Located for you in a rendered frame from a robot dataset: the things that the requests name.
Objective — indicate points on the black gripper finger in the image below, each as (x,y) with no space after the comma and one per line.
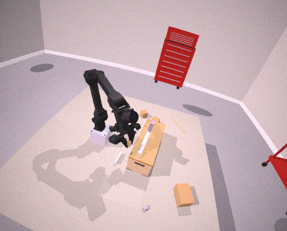
(125,143)
(131,136)

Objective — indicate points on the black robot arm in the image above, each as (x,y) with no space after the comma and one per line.
(115,100)

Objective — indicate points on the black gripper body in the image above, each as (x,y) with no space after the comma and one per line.
(124,128)

